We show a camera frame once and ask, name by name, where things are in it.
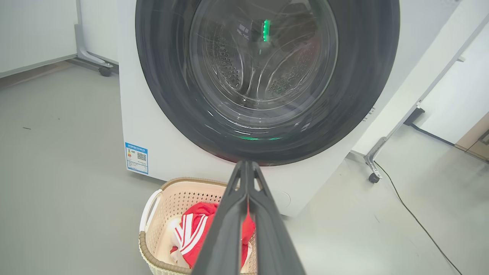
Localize blue energy label sticker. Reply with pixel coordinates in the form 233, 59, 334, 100
125, 142, 149, 175

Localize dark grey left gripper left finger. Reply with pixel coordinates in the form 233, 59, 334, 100
191, 160, 251, 275

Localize white cloth garment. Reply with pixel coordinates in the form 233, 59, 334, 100
168, 218, 188, 267

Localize white partition panel wheeled foot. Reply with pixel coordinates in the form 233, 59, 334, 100
74, 0, 119, 77

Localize black floor cable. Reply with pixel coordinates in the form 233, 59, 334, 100
374, 160, 465, 275

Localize white partition on wheeled stand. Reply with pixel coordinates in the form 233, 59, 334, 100
350, 0, 489, 184

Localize white front-load washing machine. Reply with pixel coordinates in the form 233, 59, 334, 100
118, 0, 436, 218

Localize wooden furniture piece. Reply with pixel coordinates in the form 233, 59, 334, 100
455, 113, 489, 163

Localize black floor box with cable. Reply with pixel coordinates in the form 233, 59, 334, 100
403, 108, 457, 147

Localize cream perforated laundry basket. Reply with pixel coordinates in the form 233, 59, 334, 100
138, 177, 268, 275

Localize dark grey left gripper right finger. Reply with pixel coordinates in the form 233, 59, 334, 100
244, 160, 306, 275

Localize black round glass machine door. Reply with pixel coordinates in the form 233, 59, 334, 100
135, 0, 401, 167

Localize red basketball jersey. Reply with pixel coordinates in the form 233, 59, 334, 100
170, 202, 256, 270

